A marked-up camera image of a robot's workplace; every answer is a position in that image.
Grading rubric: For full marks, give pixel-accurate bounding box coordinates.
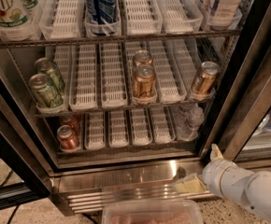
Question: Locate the top wire fridge shelf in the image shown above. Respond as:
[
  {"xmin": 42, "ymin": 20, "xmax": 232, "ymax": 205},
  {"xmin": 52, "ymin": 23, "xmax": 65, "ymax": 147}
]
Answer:
[{"xmin": 0, "ymin": 29, "xmax": 241, "ymax": 49}]

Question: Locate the gold soda can rear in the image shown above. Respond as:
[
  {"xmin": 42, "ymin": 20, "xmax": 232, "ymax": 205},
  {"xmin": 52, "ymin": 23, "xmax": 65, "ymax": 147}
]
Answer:
[{"xmin": 133, "ymin": 49, "xmax": 153, "ymax": 66}]

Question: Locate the green soda can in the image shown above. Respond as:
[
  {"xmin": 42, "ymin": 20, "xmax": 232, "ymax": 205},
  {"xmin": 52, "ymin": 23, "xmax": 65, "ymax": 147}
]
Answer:
[
  {"xmin": 35, "ymin": 57, "xmax": 65, "ymax": 94},
  {"xmin": 28, "ymin": 73, "xmax": 64, "ymax": 108}
]

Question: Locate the red soda can rear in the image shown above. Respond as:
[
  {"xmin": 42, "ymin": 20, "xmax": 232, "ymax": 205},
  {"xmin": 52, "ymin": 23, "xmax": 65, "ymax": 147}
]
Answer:
[{"xmin": 59, "ymin": 114, "xmax": 80, "ymax": 133}]

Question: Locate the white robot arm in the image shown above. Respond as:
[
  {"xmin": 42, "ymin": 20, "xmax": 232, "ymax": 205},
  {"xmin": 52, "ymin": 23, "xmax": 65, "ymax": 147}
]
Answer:
[{"xmin": 171, "ymin": 144, "xmax": 271, "ymax": 223}]

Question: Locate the gold soda can front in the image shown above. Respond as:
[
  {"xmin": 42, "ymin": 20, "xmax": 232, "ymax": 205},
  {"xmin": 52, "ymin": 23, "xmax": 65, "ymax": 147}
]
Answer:
[{"xmin": 133, "ymin": 65, "xmax": 156, "ymax": 99}]

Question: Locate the gold soda can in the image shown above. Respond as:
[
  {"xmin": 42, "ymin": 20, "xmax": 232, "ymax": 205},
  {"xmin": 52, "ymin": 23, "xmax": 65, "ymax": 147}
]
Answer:
[
  {"xmin": 191, "ymin": 62, "xmax": 221, "ymax": 95},
  {"xmin": 133, "ymin": 49, "xmax": 153, "ymax": 66},
  {"xmin": 133, "ymin": 65, "xmax": 156, "ymax": 99}
]

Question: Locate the left fridge door frame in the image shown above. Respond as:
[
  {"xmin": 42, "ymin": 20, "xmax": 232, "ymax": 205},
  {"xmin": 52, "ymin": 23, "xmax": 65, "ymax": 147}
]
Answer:
[{"xmin": 0, "ymin": 78, "xmax": 51, "ymax": 210}]

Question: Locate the wire fridge shelf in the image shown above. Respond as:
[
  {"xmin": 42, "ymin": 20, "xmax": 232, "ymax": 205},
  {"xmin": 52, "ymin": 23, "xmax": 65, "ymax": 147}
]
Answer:
[
  {"xmin": 36, "ymin": 98, "xmax": 210, "ymax": 118},
  {"xmin": 0, "ymin": 29, "xmax": 241, "ymax": 49}
]

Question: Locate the blue Pepsi bottle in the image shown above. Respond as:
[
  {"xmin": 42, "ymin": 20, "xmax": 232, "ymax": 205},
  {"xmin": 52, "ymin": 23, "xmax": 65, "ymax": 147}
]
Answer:
[{"xmin": 85, "ymin": 0, "xmax": 119, "ymax": 35}]

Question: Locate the green soda can rear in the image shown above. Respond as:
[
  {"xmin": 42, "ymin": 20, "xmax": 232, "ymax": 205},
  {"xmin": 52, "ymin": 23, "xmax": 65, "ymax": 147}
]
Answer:
[{"xmin": 35, "ymin": 57, "xmax": 65, "ymax": 94}]

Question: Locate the clear plastic food container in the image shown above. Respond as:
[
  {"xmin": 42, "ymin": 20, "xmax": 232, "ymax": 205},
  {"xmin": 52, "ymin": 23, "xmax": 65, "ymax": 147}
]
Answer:
[{"xmin": 102, "ymin": 200, "xmax": 204, "ymax": 224}]

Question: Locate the middle wire fridge shelf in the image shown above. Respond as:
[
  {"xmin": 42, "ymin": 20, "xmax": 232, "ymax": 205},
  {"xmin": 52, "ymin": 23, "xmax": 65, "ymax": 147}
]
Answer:
[{"xmin": 36, "ymin": 98, "xmax": 210, "ymax": 118}]

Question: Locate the right fridge glass door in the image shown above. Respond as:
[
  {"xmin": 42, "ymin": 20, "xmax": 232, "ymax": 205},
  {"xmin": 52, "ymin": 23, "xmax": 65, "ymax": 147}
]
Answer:
[{"xmin": 218, "ymin": 19, "xmax": 271, "ymax": 173}]

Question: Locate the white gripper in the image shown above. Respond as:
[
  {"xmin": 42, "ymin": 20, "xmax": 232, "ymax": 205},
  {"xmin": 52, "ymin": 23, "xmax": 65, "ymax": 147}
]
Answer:
[{"xmin": 171, "ymin": 144, "xmax": 252, "ymax": 200}]

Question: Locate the steel fridge base grille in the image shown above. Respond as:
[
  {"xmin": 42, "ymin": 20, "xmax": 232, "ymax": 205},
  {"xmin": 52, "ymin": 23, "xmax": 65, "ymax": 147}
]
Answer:
[{"xmin": 50, "ymin": 158, "xmax": 215, "ymax": 216}]

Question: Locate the red soda can front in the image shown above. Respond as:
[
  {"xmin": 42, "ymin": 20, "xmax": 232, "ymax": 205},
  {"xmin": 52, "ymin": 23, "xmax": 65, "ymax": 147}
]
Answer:
[{"xmin": 57, "ymin": 125, "xmax": 79, "ymax": 151}]

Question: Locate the black cable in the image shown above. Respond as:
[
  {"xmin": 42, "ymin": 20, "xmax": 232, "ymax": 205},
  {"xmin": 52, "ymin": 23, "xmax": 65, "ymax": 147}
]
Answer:
[{"xmin": 6, "ymin": 203, "xmax": 21, "ymax": 224}]

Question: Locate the gold soda can right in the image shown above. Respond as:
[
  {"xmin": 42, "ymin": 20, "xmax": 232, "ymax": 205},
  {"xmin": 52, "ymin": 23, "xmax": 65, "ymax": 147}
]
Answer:
[{"xmin": 191, "ymin": 62, "xmax": 221, "ymax": 95}]

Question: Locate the white labelled bottle right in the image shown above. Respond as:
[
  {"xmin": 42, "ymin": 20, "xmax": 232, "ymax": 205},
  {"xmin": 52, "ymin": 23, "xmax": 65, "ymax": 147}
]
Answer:
[{"xmin": 208, "ymin": 0, "xmax": 241, "ymax": 30}]

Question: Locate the green soda can front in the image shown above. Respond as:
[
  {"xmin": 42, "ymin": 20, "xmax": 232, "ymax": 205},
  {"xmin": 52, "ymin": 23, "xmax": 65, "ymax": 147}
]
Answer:
[{"xmin": 28, "ymin": 73, "xmax": 64, "ymax": 108}]

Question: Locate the red soda can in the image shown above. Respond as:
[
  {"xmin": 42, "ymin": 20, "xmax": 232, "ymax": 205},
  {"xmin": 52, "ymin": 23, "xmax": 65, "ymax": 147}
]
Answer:
[
  {"xmin": 59, "ymin": 114, "xmax": 80, "ymax": 133},
  {"xmin": 57, "ymin": 125, "xmax": 79, "ymax": 151}
]

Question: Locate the clear water bottle front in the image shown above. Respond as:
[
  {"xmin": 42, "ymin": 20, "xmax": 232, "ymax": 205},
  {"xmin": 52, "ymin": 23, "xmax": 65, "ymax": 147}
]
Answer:
[{"xmin": 178, "ymin": 106, "xmax": 204, "ymax": 142}]

